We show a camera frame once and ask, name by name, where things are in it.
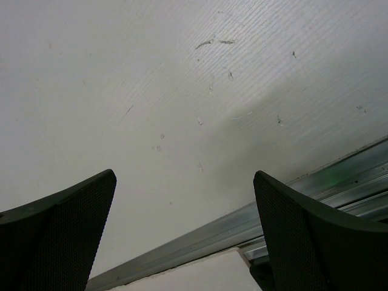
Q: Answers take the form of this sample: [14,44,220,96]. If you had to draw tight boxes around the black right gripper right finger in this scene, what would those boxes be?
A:
[253,171,387,290]

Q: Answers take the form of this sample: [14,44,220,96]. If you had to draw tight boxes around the white front cover board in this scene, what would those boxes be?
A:
[86,247,261,291]

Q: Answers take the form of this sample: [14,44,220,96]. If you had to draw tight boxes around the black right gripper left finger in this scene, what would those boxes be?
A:
[1,169,116,290]

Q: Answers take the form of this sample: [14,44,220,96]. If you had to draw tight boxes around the aluminium table frame rail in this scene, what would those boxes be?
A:
[86,140,387,290]

